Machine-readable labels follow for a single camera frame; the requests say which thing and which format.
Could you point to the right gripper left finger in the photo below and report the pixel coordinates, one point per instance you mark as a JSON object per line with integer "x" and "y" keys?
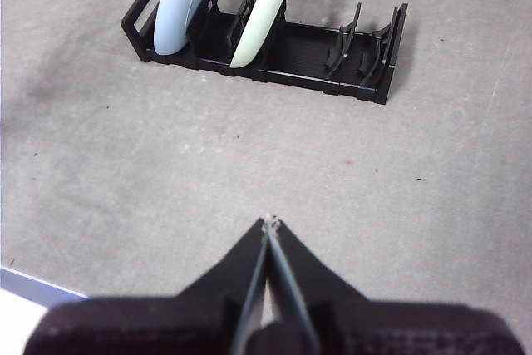
{"x": 145, "y": 326}

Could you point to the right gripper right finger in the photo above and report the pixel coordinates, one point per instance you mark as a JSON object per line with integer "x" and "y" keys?
{"x": 395, "y": 330}

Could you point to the blue round plate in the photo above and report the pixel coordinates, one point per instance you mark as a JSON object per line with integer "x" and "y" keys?
{"x": 174, "y": 18}

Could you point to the pale green round plate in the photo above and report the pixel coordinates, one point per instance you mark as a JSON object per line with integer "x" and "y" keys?
{"x": 259, "y": 26}

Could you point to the black plastic plate rack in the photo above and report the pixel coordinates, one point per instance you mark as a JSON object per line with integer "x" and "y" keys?
{"x": 299, "y": 45}

